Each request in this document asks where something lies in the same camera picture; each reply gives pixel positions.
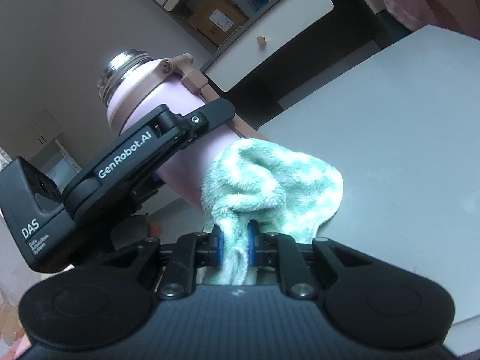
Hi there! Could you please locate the black DAS camera box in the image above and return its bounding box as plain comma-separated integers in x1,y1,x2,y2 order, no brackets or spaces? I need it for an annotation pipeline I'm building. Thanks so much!
1,157,77,274

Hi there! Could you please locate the grey desk with drawer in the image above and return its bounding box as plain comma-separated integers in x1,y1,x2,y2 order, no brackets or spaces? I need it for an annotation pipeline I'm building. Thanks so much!
202,0,411,128

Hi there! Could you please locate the cardboard box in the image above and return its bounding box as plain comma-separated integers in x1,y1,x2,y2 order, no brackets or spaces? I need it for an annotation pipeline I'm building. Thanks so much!
188,0,248,47

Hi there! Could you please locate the pink insulated bottle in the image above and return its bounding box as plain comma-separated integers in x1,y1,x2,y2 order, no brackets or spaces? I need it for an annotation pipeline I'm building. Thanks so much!
97,49,262,207

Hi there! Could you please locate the green white fluffy cloth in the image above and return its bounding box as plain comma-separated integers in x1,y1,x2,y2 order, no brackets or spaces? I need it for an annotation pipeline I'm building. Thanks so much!
202,138,344,285

